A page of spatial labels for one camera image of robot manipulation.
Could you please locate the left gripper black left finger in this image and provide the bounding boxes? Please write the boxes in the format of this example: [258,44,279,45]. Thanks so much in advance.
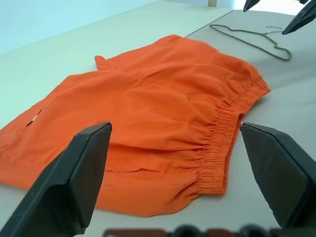
[0,121,113,237]

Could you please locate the olive green wire hanger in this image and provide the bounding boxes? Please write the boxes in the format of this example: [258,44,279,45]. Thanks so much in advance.
[209,24,293,61]

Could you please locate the orange t-shirt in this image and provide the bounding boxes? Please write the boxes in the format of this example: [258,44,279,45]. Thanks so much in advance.
[0,34,272,218]

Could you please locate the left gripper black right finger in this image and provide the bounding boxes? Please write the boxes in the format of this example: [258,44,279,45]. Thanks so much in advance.
[240,121,316,231]

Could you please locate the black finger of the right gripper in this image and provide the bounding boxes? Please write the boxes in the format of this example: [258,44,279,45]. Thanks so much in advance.
[242,0,260,13]
[281,1,316,36]

